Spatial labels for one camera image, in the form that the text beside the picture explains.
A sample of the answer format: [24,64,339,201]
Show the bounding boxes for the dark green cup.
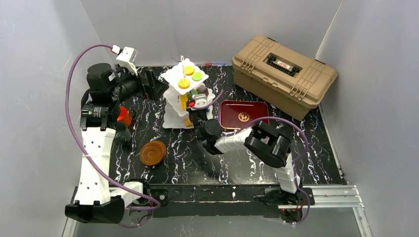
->
[114,124,132,145]

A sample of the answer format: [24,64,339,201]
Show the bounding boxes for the green round macaron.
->
[192,72,204,81]

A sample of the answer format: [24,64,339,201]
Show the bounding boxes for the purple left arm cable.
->
[65,43,161,228]

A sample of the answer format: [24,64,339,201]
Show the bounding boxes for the red blue screwdriver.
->
[205,62,226,66]

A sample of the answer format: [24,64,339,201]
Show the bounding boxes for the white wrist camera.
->
[187,94,209,110]
[111,45,138,76]

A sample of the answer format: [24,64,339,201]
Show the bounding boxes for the chocolate swirl roll cake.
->
[196,85,209,96]

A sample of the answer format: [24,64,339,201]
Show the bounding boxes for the tan plastic toolbox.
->
[232,35,338,120]

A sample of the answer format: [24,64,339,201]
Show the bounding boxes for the orange plastic cup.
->
[117,106,136,127]

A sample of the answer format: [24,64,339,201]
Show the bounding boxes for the red dessert tray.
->
[219,100,269,130]

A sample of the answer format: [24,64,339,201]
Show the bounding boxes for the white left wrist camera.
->
[111,45,138,76]

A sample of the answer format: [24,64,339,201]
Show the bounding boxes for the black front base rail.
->
[146,184,290,218]

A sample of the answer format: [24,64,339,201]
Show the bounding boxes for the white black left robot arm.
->
[65,63,168,224]

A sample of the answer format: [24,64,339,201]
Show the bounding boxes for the yellow decorated cake slice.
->
[179,94,188,111]

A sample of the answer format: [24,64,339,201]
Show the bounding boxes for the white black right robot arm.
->
[188,109,308,194]

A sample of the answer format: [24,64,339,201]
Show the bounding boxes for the brown round wooden lid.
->
[139,140,167,166]

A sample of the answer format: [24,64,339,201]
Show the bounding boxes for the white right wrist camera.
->
[187,94,209,110]

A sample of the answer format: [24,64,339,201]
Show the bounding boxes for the white three-tier cake stand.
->
[161,56,215,129]

